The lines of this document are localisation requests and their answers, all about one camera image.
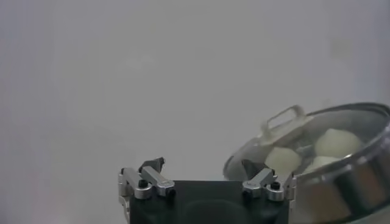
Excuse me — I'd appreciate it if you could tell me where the perforated steel steamer basket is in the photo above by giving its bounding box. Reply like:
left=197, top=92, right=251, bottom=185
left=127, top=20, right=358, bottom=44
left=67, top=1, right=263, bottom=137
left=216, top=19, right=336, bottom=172
left=289, top=121, right=390, bottom=224

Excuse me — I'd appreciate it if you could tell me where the white steamed baozi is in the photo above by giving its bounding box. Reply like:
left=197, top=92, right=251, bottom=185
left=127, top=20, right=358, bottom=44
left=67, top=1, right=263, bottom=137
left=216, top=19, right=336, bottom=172
left=303, top=155, right=345, bottom=175
left=314, top=127, right=362, bottom=159
left=264, top=147, right=303, bottom=176

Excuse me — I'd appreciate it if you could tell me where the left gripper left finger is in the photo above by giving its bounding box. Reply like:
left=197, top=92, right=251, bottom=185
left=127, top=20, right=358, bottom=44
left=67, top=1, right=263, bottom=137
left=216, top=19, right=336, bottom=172
left=118, top=156, right=177, bottom=207

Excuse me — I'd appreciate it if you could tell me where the glass lid with cream handle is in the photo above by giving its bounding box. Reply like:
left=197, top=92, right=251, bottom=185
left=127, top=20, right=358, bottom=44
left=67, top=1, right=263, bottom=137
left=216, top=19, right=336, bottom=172
left=222, top=102, right=390, bottom=183

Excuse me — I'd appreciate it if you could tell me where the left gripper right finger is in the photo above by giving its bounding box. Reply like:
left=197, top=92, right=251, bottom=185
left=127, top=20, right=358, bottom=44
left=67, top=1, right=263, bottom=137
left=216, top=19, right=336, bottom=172
left=241, top=159, right=298, bottom=201

